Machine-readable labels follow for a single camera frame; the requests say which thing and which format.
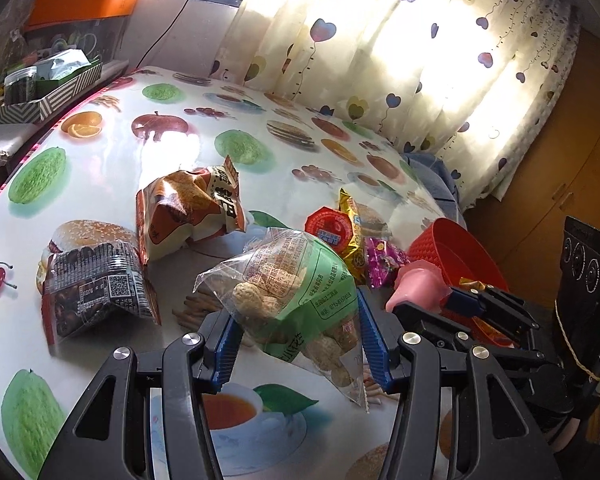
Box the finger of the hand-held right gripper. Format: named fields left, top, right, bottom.
left=392, top=301, right=551, bottom=367
left=444, top=285, right=542, bottom=352

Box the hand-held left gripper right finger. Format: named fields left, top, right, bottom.
left=356, top=287, right=563, bottom=480

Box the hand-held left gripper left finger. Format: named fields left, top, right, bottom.
left=37, top=305, right=241, bottom=480

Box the pink jelly cup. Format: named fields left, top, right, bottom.
left=386, top=260, right=453, bottom=313

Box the red plastic bowl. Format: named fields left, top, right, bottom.
left=407, top=217, right=517, bottom=350

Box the purple snack packet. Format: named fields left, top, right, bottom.
left=365, top=237, right=411, bottom=289

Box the clear green peanut bag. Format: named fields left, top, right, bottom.
left=194, top=227, right=376, bottom=413

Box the yellow snack packet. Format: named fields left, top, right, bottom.
left=337, top=187, right=370, bottom=286

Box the clear orange snack packet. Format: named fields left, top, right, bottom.
left=475, top=317, right=518, bottom=350

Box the wooden cabinet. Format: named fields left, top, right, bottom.
left=462, top=25, right=600, bottom=311

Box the red jelly cup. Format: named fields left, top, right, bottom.
left=305, top=206, right=353, bottom=253

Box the blue checked cloth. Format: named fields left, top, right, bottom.
left=400, top=152, right=463, bottom=216

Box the dark brown snack packet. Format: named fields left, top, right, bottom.
left=41, top=240, right=162, bottom=346

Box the orange snack bag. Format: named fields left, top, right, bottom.
left=136, top=155, right=248, bottom=263

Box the heart print curtain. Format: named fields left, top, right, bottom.
left=212, top=0, right=581, bottom=201

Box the striped cardboard box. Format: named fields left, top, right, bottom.
left=0, top=57, right=103, bottom=126

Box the silver green bag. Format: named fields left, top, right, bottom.
left=35, top=50, right=91, bottom=81

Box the dark jar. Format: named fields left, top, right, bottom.
left=4, top=66, right=38, bottom=106

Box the orange lid storage box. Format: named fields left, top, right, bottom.
left=22, top=0, right=141, bottom=66

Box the yellow string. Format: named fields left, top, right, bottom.
left=554, top=299, right=600, bottom=382

